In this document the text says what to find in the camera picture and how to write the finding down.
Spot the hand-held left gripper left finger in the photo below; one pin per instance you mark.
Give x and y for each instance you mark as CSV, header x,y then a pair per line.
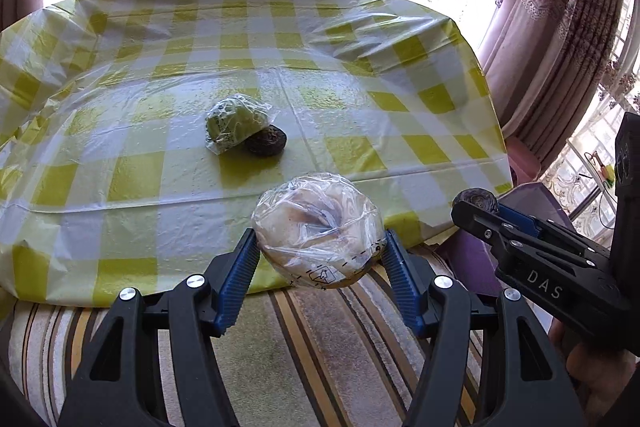
x,y
235,287

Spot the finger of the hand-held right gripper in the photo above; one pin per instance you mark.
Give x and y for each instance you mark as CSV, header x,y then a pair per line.
x,y
517,218
480,222

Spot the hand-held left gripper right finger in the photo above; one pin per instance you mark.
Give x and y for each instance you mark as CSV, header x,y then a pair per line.
x,y
405,287

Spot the plastic-wrapped pale fruit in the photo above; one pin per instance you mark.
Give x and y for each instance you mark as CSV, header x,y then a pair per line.
x,y
315,232

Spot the person's right hand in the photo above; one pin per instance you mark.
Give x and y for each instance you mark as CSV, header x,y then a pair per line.
x,y
600,372

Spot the purple cloth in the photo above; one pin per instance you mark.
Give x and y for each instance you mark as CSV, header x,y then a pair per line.
x,y
530,199

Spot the striped plush blanket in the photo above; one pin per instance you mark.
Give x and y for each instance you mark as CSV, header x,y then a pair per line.
x,y
310,357

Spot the yellow checkered plastic tablecloth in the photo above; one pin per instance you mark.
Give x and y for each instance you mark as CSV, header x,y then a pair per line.
x,y
125,157

